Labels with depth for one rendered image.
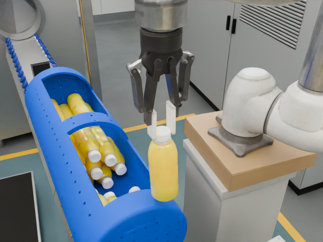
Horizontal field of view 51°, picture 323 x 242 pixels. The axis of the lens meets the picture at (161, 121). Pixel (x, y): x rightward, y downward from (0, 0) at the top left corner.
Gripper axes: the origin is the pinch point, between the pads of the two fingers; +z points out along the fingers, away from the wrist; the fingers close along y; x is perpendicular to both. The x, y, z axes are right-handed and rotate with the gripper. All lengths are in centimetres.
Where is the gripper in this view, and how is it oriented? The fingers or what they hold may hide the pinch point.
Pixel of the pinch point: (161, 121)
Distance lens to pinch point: 70.0
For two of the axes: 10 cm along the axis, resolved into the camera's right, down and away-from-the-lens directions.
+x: 4.5, 5.1, -7.3
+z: 0.0, 8.2, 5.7
